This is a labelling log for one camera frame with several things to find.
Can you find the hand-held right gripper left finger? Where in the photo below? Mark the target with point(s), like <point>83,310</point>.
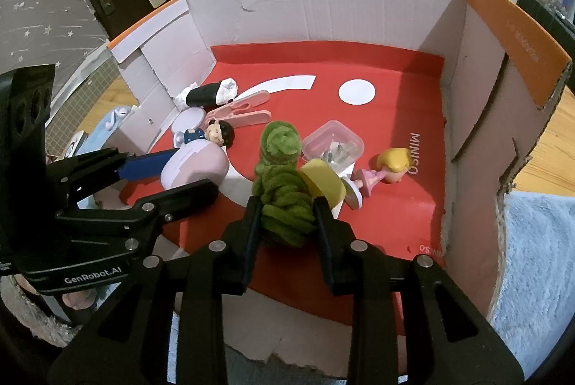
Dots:
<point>249,232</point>

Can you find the pink clothes peg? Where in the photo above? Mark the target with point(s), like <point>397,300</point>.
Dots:
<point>242,115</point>

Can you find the yellow bottle cap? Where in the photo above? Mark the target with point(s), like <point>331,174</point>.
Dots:
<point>325,183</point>

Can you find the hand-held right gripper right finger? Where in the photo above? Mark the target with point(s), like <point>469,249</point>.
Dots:
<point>324,232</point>

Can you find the orange cardboard box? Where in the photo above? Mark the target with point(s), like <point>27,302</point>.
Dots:
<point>404,209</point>

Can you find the white earphones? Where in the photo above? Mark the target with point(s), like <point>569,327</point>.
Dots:
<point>114,117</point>

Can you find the white rectangular device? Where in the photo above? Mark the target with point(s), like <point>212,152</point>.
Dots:
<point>76,144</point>

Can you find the blonde pink-dress figurine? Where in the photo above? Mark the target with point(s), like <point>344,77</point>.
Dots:
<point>395,162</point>

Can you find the dark-haired figurine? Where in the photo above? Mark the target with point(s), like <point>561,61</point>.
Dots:
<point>220,132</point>

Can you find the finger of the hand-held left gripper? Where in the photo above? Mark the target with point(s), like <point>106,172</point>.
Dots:
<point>143,167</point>
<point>179,198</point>

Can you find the pink oval case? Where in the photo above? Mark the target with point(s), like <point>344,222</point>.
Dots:
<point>197,162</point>

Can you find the white round lid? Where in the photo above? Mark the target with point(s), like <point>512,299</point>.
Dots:
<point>188,120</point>

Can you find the person's left hand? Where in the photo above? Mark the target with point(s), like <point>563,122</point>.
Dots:
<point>78,300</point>

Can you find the dark-clothed side table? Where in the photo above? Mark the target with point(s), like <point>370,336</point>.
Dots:
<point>528,3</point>

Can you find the blue fluffy mat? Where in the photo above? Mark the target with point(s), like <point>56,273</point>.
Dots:
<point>534,254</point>

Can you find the black and white sock roll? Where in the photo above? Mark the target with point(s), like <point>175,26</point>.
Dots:
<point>204,95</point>

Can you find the clear plastic container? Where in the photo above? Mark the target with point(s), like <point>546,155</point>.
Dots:
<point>332,142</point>

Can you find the green yarn ball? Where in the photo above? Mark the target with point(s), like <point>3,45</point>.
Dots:
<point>285,209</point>
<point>280,140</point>

